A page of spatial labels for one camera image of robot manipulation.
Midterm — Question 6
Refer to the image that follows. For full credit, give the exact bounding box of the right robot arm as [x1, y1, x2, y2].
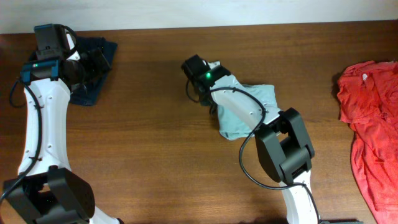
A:
[181, 55, 321, 223]

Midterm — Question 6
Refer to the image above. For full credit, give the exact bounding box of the light blue t-shirt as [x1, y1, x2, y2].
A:
[217, 84, 278, 141]

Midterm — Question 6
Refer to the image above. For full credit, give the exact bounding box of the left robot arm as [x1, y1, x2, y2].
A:
[1, 24, 121, 224]

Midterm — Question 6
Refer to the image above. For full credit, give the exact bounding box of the folded dark navy garment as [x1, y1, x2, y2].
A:
[27, 36, 119, 107]

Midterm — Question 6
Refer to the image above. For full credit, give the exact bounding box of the red t-shirt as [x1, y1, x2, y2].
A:
[337, 61, 397, 223]

